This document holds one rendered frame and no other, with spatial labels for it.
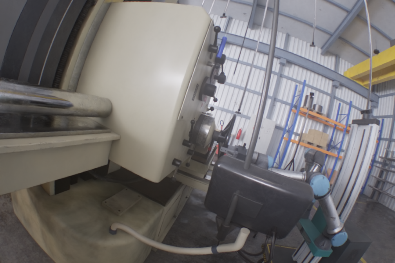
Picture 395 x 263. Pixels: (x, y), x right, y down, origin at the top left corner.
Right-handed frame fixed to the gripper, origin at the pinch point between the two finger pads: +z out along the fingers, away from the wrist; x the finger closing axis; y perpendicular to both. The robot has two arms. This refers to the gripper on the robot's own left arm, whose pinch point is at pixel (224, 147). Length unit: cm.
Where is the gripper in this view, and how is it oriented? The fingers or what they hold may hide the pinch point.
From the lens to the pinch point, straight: 106.3
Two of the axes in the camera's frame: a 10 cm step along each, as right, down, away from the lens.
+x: -2.4, 1.7, -9.5
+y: 2.6, -9.4, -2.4
